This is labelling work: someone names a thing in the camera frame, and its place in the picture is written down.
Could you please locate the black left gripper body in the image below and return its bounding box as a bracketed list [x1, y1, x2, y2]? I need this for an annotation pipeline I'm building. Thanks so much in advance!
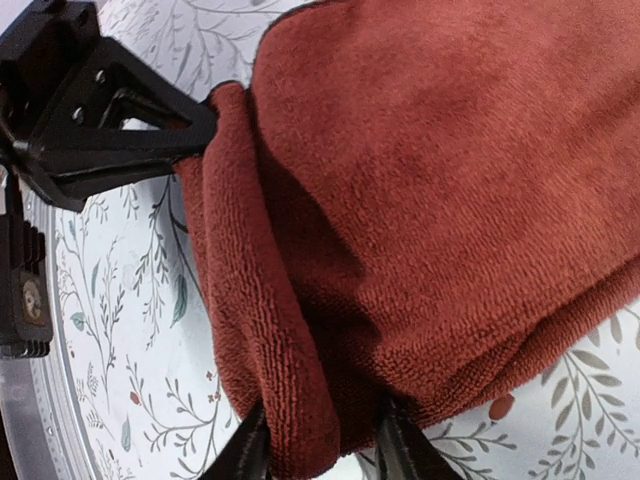
[1, 1, 107, 212]

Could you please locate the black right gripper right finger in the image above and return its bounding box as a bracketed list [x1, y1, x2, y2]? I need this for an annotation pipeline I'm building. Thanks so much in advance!
[375, 396, 462, 480]

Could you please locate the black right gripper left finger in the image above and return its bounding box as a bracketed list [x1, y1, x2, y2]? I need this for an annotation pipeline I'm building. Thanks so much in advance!
[199, 404, 272, 480]

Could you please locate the front aluminium rail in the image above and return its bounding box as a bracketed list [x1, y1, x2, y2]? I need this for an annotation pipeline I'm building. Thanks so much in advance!
[0, 169, 101, 480]

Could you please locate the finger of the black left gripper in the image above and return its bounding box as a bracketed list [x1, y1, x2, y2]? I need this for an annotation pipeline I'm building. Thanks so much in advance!
[9, 34, 221, 214]

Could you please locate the dark red towel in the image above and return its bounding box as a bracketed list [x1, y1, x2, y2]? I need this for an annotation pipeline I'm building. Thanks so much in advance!
[176, 1, 639, 479]

